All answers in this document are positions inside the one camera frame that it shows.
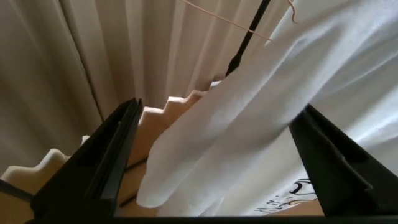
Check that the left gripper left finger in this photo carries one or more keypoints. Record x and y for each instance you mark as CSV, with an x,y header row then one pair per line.
x,y
62,193

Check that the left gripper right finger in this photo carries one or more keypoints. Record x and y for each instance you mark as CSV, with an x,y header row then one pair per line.
x,y
342,193

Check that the white printed t-shirt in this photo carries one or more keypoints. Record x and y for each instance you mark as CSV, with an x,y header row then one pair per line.
x,y
248,124

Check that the black clothes rack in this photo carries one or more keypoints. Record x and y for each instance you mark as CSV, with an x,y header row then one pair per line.
x,y
248,31

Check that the pink clothes hanger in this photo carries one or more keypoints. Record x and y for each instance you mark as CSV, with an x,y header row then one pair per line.
x,y
224,20

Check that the beige curtain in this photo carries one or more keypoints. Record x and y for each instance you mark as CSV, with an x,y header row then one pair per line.
x,y
124,46

